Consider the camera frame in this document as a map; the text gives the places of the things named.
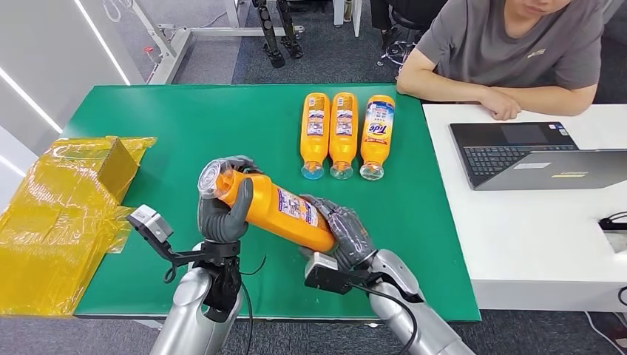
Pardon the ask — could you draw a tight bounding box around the black silver humanoid robot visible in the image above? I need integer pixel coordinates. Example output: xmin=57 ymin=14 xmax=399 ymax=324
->
xmin=252 ymin=0 xmax=305 ymax=70

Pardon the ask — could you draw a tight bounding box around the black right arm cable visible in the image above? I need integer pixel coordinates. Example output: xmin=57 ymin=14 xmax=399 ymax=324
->
xmin=348 ymin=283 xmax=418 ymax=355

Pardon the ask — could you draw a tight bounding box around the black power adapter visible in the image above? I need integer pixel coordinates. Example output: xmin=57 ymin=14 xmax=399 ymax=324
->
xmin=598 ymin=212 xmax=627 ymax=231

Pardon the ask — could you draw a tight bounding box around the person's right hand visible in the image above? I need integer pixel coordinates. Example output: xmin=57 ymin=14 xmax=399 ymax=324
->
xmin=478 ymin=87 xmax=523 ymax=122

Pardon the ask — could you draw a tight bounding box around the person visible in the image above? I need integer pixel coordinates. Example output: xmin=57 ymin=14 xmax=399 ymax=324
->
xmin=396 ymin=0 xmax=606 ymax=122
xmin=370 ymin=0 xmax=400 ymax=50

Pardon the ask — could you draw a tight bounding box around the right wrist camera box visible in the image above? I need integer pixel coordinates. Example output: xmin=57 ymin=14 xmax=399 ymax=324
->
xmin=303 ymin=252 xmax=355 ymax=296

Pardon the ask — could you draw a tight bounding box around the white metal gantry frame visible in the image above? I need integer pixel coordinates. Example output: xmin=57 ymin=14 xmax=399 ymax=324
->
xmin=128 ymin=0 xmax=305 ymax=85

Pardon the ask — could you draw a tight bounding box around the black office chair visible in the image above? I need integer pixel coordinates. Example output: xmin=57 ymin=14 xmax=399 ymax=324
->
xmin=376 ymin=0 xmax=449 ymax=67

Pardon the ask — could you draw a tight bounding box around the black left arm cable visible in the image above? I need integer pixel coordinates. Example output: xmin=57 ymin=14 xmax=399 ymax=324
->
xmin=239 ymin=254 xmax=268 ymax=355

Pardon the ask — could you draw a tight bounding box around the orange detergent bottle bluish cap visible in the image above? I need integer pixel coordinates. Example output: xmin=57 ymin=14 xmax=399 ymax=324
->
xmin=299 ymin=92 xmax=331 ymax=180

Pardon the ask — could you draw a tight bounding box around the yellow film wrapped cardboard box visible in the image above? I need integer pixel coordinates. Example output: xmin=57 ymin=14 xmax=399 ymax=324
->
xmin=0 ymin=136 xmax=157 ymax=317

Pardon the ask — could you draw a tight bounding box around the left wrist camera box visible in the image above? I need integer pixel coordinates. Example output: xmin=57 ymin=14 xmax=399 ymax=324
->
xmin=126 ymin=204 xmax=174 ymax=245

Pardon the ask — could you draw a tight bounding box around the orange detergent bottle clear cap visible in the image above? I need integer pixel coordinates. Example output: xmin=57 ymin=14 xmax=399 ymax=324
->
xmin=197 ymin=158 xmax=339 ymax=253
xmin=359 ymin=94 xmax=396 ymax=182
xmin=329 ymin=92 xmax=359 ymax=180

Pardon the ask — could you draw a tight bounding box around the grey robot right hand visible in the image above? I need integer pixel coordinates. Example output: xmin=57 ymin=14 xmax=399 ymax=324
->
xmin=299 ymin=194 xmax=379 ymax=271

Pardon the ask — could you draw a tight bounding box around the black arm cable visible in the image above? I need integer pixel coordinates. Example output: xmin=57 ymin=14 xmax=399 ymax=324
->
xmin=348 ymin=283 xmax=418 ymax=355
xmin=239 ymin=254 xmax=268 ymax=355

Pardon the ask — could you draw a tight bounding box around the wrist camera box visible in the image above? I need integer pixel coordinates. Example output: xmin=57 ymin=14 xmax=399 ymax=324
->
xmin=126 ymin=204 xmax=174 ymax=245
xmin=303 ymin=252 xmax=355 ymax=296

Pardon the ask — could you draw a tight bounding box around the white wall light strip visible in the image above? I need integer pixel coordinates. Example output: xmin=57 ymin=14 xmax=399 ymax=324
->
xmin=0 ymin=66 xmax=64 ymax=135
xmin=73 ymin=0 xmax=132 ymax=87

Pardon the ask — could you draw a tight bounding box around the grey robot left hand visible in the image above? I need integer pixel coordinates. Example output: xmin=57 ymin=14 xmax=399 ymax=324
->
xmin=197 ymin=155 xmax=263 ymax=245

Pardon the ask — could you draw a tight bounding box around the black laptop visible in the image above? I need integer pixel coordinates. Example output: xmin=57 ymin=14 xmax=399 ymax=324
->
xmin=449 ymin=121 xmax=627 ymax=192

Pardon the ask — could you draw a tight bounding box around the white desk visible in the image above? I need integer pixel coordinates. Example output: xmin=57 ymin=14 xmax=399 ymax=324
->
xmin=421 ymin=101 xmax=627 ymax=313

